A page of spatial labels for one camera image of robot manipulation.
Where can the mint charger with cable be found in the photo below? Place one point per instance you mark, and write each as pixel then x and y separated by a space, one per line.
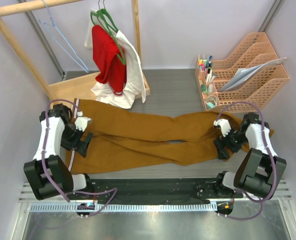
pixel 211 102

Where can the red shirt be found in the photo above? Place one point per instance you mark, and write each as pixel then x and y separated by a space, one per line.
pixel 113 73

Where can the green hanger front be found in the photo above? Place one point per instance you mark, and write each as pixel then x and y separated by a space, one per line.
pixel 120 55

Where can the light blue wire hanger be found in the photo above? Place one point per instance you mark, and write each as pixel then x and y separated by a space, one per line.
pixel 59 38

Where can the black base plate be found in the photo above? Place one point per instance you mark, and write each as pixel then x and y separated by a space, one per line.
pixel 158 191

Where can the mustard brown trousers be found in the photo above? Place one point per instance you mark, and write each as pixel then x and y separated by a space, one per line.
pixel 125 140

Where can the white shirt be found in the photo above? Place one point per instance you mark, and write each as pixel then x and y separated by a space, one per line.
pixel 135 81

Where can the pens in organizer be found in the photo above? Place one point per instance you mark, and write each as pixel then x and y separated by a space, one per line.
pixel 204 69

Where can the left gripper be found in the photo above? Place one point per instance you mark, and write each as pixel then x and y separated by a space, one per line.
pixel 82 146

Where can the green hanger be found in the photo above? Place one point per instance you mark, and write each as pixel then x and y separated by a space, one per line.
pixel 98 17
pixel 120 55

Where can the grey paper folder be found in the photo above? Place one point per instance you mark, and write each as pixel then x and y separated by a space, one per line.
pixel 244 74

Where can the green eraser box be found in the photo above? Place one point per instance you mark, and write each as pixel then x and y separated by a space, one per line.
pixel 204 89

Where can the green hanger back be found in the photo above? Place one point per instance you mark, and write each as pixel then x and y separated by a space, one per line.
pixel 98 17

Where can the peach plastic desk organizer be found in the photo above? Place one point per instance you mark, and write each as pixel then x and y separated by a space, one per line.
pixel 253 50

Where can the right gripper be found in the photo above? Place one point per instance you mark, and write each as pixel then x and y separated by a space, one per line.
pixel 220 143

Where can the aluminium frame rail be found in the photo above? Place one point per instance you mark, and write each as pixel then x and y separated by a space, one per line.
pixel 27 196

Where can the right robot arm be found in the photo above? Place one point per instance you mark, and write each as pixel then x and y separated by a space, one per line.
pixel 261 169

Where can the white slotted cable duct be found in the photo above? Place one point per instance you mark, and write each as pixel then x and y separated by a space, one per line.
pixel 85 207

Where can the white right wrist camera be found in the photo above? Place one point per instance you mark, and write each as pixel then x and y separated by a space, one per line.
pixel 223 125

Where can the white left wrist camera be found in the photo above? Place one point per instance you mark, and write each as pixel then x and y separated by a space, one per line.
pixel 82 122

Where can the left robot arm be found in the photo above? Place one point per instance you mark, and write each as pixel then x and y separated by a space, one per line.
pixel 47 173

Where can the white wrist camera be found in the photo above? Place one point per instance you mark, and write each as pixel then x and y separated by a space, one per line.
pixel 223 125
pixel 82 122

